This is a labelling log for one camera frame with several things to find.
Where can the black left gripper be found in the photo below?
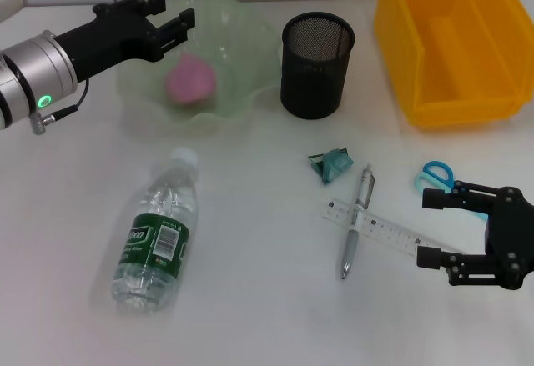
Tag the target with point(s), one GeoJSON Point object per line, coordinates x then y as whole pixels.
{"type": "Point", "coordinates": [108, 36]}

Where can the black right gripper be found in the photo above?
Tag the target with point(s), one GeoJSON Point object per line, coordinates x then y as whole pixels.
{"type": "Point", "coordinates": [511, 237]}

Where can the blue scissors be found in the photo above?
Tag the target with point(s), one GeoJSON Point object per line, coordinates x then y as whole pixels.
{"type": "Point", "coordinates": [449, 176]}

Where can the pink peach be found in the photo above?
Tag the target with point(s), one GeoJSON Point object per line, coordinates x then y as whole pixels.
{"type": "Point", "coordinates": [189, 80]}

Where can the teal plastic wrapper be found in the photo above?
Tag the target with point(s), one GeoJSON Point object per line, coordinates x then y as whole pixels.
{"type": "Point", "coordinates": [334, 166]}

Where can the clear green-label water bottle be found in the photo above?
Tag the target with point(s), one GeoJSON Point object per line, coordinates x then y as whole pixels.
{"type": "Point", "coordinates": [162, 199]}

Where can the transparent plastic ruler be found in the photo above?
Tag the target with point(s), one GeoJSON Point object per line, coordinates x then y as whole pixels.
{"type": "Point", "coordinates": [392, 232]}

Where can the green glass fruit plate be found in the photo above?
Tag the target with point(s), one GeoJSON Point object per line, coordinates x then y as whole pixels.
{"type": "Point", "coordinates": [233, 49]}

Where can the grey ballpoint pen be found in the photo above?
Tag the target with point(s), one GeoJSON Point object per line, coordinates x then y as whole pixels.
{"type": "Point", "coordinates": [349, 249]}

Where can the black mesh pen holder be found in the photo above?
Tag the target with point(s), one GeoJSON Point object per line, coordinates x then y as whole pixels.
{"type": "Point", "coordinates": [313, 78]}

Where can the yellow plastic bin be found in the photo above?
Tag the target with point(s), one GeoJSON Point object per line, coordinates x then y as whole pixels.
{"type": "Point", "coordinates": [459, 49]}

